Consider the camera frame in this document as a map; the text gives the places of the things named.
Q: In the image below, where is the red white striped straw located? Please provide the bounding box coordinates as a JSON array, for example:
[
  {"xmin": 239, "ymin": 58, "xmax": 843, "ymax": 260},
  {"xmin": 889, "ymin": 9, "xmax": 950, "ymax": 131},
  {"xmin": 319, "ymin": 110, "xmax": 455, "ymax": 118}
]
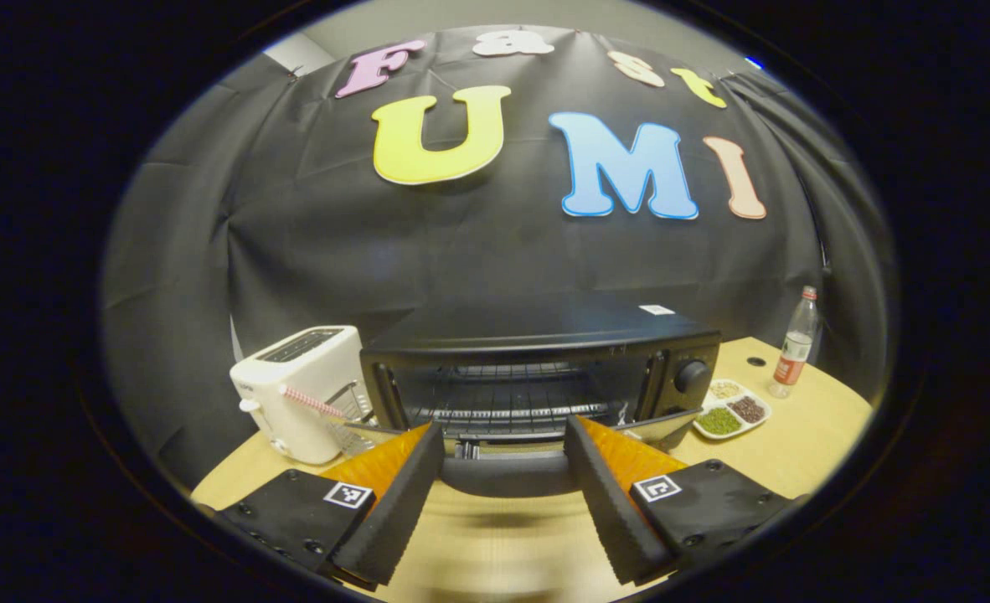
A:
[{"xmin": 277, "ymin": 384, "xmax": 349, "ymax": 420}]

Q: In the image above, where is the black backdrop cloth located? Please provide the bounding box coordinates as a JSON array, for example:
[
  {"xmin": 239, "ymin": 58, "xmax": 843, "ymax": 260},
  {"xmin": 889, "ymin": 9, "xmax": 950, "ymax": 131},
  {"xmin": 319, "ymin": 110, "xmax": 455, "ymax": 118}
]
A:
[{"xmin": 101, "ymin": 25, "xmax": 898, "ymax": 495}]

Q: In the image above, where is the white toaster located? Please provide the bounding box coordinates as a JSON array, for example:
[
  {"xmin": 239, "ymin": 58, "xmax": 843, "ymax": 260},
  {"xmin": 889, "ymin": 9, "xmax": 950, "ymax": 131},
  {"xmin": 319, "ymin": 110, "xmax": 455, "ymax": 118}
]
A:
[{"xmin": 229, "ymin": 325, "xmax": 374, "ymax": 466}]

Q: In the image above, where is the black electric oven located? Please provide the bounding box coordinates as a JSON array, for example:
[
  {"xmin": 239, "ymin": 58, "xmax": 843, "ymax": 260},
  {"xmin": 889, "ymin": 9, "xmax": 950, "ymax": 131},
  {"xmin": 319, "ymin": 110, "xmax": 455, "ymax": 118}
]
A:
[{"xmin": 340, "ymin": 295, "xmax": 724, "ymax": 500}]

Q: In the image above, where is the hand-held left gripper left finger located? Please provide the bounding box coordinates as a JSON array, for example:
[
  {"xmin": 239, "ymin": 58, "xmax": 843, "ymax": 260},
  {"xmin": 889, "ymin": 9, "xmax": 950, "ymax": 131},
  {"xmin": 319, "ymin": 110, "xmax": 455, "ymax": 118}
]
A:
[{"xmin": 219, "ymin": 423, "xmax": 447, "ymax": 591}]

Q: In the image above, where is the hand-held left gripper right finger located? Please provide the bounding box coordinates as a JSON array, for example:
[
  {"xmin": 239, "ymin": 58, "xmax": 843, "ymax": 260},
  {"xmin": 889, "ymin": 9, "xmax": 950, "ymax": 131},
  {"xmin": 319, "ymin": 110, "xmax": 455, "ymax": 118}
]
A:
[{"xmin": 564, "ymin": 416, "xmax": 811, "ymax": 587}]

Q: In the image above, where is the white divided bean dish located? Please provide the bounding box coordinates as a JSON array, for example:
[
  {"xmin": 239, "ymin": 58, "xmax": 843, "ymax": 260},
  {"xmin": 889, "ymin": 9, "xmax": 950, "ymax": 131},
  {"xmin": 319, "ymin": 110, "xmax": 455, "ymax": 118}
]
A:
[{"xmin": 693, "ymin": 379, "xmax": 772, "ymax": 441}]

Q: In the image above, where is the clear plastic water bottle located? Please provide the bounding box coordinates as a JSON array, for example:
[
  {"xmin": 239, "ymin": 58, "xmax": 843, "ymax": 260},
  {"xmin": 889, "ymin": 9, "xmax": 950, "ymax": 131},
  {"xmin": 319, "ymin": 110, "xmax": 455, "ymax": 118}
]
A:
[{"xmin": 768, "ymin": 286, "xmax": 821, "ymax": 399}]

